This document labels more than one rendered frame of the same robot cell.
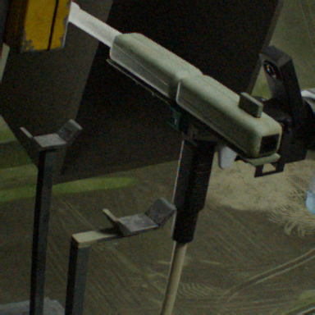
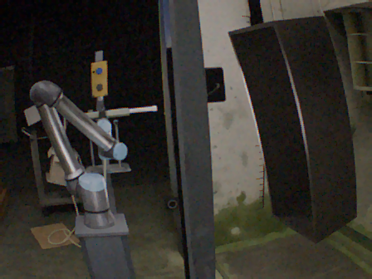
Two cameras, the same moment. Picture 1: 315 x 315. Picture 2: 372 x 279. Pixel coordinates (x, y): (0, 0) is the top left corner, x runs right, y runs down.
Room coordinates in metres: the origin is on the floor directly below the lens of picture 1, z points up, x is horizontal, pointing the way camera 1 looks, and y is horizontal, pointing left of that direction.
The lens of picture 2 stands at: (2.62, -2.03, 1.38)
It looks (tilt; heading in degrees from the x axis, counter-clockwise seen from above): 9 degrees down; 116
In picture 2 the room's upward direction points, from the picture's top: 4 degrees counter-clockwise
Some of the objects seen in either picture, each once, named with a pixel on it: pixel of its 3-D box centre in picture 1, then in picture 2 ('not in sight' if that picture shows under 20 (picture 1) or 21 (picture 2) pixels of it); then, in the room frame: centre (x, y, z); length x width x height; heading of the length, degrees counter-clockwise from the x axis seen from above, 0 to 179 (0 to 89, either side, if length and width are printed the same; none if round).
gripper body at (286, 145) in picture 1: (274, 130); not in sight; (1.14, -0.15, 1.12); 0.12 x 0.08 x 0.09; 129
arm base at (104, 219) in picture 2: not in sight; (98, 215); (1.33, -0.54, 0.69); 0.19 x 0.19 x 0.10
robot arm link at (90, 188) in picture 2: not in sight; (92, 191); (1.32, -0.54, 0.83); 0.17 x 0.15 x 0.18; 156
